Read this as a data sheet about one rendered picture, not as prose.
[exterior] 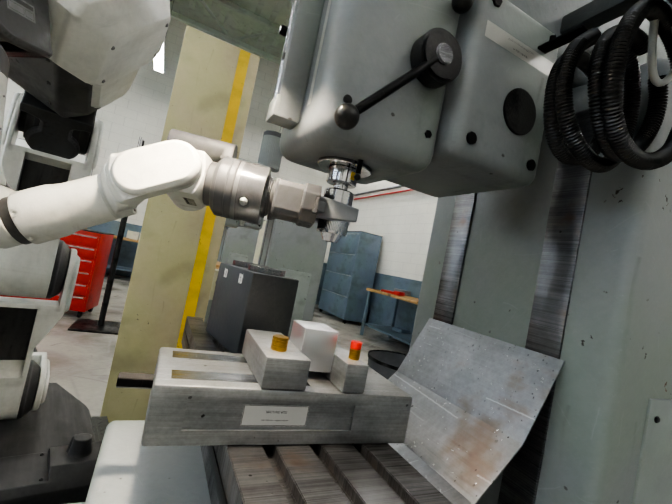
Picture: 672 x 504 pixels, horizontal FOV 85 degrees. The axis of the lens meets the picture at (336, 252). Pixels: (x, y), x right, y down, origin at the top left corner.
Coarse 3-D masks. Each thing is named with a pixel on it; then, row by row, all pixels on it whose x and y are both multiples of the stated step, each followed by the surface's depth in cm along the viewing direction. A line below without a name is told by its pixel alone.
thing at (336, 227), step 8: (336, 200) 55; (344, 200) 55; (352, 200) 56; (320, 224) 55; (328, 224) 54; (336, 224) 54; (344, 224) 55; (320, 232) 58; (328, 232) 55; (336, 232) 54; (344, 232) 55
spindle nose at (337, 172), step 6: (330, 168) 56; (336, 168) 55; (342, 168) 55; (348, 168) 55; (354, 168) 55; (330, 174) 56; (336, 174) 55; (342, 174) 55; (348, 174) 55; (330, 180) 56; (336, 180) 55; (342, 180) 55; (348, 180) 55; (354, 180) 56; (354, 186) 56
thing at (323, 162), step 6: (324, 156) 54; (330, 156) 53; (336, 156) 53; (318, 162) 56; (324, 162) 55; (330, 162) 55; (336, 162) 54; (342, 162) 53; (348, 162) 53; (354, 162) 53; (324, 168) 59; (366, 168) 54; (360, 174) 58; (366, 174) 57
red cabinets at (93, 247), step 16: (64, 240) 409; (80, 240) 414; (96, 240) 419; (112, 240) 467; (80, 256) 414; (96, 256) 420; (80, 272) 414; (96, 272) 431; (80, 288) 415; (96, 288) 444; (80, 304) 415; (96, 304) 457
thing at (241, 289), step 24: (240, 264) 92; (216, 288) 96; (240, 288) 84; (264, 288) 82; (288, 288) 85; (216, 312) 93; (240, 312) 81; (264, 312) 82; (288, 312) 86; (216, 336) 90; (240, 336) 79
